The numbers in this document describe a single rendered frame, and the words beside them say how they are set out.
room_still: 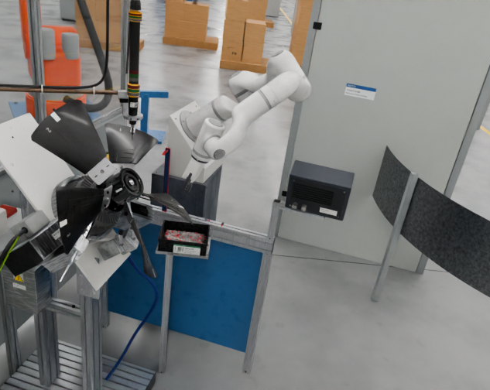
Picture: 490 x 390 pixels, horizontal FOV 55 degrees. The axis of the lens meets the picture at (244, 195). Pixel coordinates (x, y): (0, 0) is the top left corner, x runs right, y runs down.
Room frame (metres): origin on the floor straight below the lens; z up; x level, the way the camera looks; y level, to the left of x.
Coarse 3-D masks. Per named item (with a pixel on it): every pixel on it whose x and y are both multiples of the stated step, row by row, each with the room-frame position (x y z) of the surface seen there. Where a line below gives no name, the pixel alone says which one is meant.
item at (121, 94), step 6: (120, 90) 1.64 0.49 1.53; (120, 96) 1.62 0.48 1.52; (126, 96) 1.63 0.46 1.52; (120, 102) 1.61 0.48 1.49; (126, 102) 1.62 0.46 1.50; (126, 108) 1.63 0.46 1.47; (126, 114) 1.63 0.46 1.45; (138, 114) 1.66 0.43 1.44; (132, 120) 1.62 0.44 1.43; (138, 120) 1.63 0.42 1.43
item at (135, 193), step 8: (128, 168) 1.58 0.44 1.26; (112, 176) 1.53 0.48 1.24; (120, 176) 1.51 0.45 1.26; (128, 176) 1.55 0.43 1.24; (136, 176) 1.59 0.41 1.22; (96, 184) 1.53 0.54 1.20; (104, 184) 1.55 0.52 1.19; (112, 184) 1.51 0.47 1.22; (120, 184) 1.49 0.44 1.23; (128, 184) 1.53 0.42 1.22; (136, 184) 1.56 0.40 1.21; (112, 192) 1.50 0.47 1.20; (120, 192) 1.49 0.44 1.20; (128, 192) 1.49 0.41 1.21; (136, 192) 1.54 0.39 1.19; (112, 200) 1.52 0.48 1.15; (120, 200) 1.50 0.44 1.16; (128, 200) 1.51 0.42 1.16; (112, 208) 1.51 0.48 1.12; (120, 208) 1.54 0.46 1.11
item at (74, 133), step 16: (64, 112) 1.56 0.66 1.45; (80, 112) 1.59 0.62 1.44; (64, 128) 1.53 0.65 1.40; (80, 128) 1.56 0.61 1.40; (48, 144) 1.48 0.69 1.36; (64, 144) 1.51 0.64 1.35; (80, 144) 1.53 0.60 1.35; (96, 144) 1.56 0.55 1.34; (64, 160) 1.49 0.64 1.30; (80, 160) 1.52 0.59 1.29; (96, 160) 1.54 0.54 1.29
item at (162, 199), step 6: (150, 198) 1.62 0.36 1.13; (156, 198) 1.67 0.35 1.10; (162, 198) 1.74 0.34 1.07; (168, 198) 1.79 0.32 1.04; (162, 204) 1.63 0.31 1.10; (168, 204) 1.68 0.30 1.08; (174, 204) 1.74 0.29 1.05; (174, 210) 1.65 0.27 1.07; (180, 210) 1.71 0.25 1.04; (186, 216) 1.70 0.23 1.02; (192, 222) 1.69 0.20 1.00
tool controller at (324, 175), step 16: (304, 176) 1.81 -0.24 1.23; (320, 176) 1.82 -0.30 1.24; (336, 176) 1.83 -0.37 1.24; (352, 176) 1.84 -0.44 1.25; (288, 192) 1.84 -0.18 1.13; (304, 192) 1.81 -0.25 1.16; (320, 192) 1.79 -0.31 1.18; (336, 192) 1.78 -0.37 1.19; (304, 208) 1.81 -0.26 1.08; (320, 208) 1.82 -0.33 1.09; (336, 208) 1.80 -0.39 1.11
